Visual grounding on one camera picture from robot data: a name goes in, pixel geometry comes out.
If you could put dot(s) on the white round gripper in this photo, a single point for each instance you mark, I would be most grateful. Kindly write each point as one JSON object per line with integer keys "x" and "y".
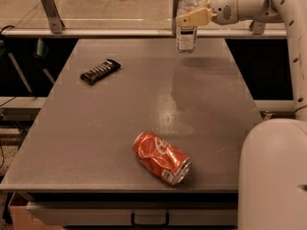
{"x": 224, "y": 8}

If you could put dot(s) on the clear plastic water bottle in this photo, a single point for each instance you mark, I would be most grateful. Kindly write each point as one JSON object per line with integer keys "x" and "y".
{"x": 186, "y": 36}

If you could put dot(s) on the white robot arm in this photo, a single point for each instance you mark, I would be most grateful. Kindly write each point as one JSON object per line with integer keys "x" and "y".
{"x": 273, "y": 164}

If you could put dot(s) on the crushed red coke can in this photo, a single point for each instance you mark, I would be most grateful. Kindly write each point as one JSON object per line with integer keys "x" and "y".
{"x": 162, "y": 159}

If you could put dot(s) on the dark chocolate bar wrapper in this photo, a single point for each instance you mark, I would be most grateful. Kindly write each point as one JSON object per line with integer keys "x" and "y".
{"x": 99, "y": 72}

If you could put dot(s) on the grey table drawer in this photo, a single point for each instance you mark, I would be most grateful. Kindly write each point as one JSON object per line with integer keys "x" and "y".
{"x": 108, "y": 214}

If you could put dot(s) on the cardboard box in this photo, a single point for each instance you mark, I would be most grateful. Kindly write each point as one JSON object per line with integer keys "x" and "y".
{"x": 22, "y": 219}

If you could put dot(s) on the middle metal rail bracket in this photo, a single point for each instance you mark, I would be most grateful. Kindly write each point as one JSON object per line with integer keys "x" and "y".
{"x": 174, "y": 15}

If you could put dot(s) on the left metal rail bracket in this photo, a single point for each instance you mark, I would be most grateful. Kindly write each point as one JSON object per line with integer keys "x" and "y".
{"x": 55, "y": 23}

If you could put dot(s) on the horizontal metal rail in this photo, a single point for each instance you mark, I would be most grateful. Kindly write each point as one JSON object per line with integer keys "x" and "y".
{"x": 83, "y": 33}

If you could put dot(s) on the black drawer handle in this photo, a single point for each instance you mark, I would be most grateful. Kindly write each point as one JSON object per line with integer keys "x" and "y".
{"x": 149, "y": 218}

